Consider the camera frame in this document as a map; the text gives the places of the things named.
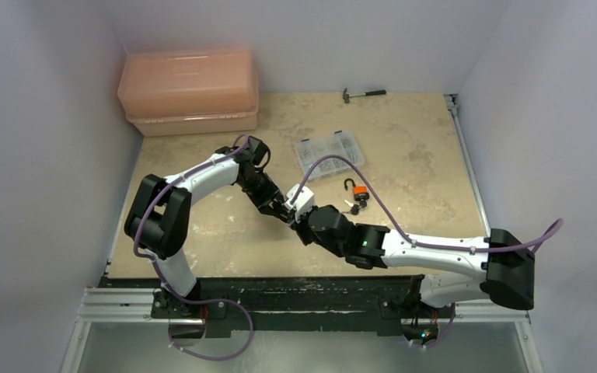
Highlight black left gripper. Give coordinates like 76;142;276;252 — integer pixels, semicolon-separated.
237;173;285;218

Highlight bunch of black keys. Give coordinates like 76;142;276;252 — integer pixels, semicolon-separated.
344;200;368;215

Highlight orange and black padlock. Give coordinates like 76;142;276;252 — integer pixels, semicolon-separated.
344;178;370;207

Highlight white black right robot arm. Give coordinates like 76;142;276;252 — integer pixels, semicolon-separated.
290;205;536;316

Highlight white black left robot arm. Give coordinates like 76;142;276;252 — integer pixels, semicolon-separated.
124;135;292;318

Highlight clear plastic screw organizer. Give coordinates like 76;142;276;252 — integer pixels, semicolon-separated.
294;131;365;180

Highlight small hammer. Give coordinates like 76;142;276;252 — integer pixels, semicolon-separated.
342;88;387;104

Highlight pink plastic toolbox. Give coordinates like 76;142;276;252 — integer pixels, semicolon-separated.
117;48;260;137

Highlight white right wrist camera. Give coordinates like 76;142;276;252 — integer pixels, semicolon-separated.
284;183;316;221

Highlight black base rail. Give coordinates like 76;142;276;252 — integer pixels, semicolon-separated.
99;275;455;340

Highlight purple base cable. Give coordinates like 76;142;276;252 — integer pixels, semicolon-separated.
167;298;255;363

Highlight aluminium frame rail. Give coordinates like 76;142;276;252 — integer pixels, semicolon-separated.
80;92;529;322

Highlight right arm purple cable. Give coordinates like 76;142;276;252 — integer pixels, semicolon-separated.
288;155;564;254

